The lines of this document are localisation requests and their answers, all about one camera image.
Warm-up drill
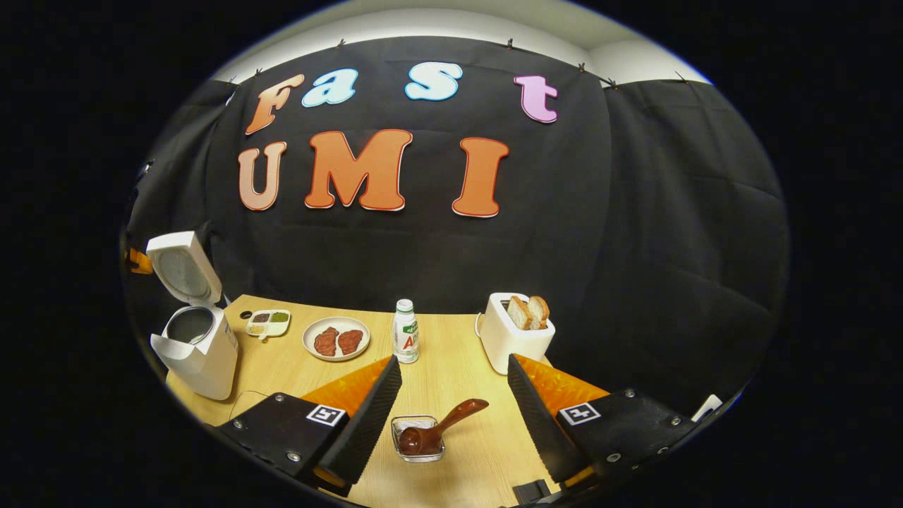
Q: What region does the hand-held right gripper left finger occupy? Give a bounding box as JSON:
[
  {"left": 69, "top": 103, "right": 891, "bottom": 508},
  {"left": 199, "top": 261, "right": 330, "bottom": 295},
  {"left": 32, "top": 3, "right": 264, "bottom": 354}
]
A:
[{"left": 215, "top": 355, "right": 404, "bottom": 497}]

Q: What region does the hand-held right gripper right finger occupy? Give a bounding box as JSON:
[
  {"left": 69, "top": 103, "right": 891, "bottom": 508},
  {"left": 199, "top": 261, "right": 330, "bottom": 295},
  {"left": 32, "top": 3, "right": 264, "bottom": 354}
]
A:
[{"left": 507, "top": 353, "right": 706, "bottom": 489}]

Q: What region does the clear chopstick holder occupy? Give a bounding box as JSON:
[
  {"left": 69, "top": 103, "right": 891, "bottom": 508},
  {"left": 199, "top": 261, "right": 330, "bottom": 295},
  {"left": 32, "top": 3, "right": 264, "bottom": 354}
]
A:
[{"left": 390, "top": 415, "right": 447, "bottom": 464}]

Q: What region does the brown wooden spoon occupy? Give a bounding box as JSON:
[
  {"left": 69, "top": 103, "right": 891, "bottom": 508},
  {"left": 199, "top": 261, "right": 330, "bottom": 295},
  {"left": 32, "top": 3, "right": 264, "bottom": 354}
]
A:
[{"left": 399, "top": 399, "right": 490, "bottom": 456}]

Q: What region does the white rice cooker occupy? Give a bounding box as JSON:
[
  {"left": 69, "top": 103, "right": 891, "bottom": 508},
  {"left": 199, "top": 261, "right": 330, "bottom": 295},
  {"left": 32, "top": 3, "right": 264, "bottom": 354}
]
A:
[{"left": 146, "top": 231, "right": 241, "bottom": 401}]

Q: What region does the white toaster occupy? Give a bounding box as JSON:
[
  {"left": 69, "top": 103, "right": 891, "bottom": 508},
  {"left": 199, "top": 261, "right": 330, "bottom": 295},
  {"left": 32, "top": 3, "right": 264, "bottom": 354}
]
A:
[{"left": 476, "top": 292, "right": 557, "bottom": 375}]

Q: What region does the white drink bottle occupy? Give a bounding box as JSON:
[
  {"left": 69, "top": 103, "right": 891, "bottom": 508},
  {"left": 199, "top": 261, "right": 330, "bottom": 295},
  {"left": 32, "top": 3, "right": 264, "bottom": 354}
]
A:
[{"left": 392, "top": 298, "right": 420, "bottom": 364}]

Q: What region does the white round plate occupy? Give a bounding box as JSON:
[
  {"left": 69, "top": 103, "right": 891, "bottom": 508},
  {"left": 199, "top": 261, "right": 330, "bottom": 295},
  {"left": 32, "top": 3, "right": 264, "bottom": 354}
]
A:
[{"left": 302, "top": 316, "right": 371, "bottom": 362}]

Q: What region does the white divided seasoning dish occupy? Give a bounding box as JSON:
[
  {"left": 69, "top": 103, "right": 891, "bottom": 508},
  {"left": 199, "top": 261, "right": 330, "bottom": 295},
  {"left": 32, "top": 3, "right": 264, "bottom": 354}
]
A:
[{"left": 245, "top": 309, "right": 291, "bottom": 341}]

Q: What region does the small white object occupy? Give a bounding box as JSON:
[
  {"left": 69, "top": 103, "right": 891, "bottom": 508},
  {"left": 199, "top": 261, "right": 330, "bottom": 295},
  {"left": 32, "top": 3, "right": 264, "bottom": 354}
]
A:
[{"left": 691, "top": 394, "right": 724, "bottom": 423}]

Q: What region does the black backdrop cloth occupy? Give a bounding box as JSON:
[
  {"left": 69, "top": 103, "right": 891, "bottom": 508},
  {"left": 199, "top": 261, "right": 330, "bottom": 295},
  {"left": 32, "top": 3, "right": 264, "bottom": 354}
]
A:
[{"left": 120, "top": 35, "right": 791, "bottom": 424}]

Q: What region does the thin black cable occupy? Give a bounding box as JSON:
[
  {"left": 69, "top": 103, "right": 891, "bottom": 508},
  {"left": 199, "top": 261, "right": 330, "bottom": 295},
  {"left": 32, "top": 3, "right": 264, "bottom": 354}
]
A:
[{"left": 227, "top": 390, "right": 270, "bottom": 422}]

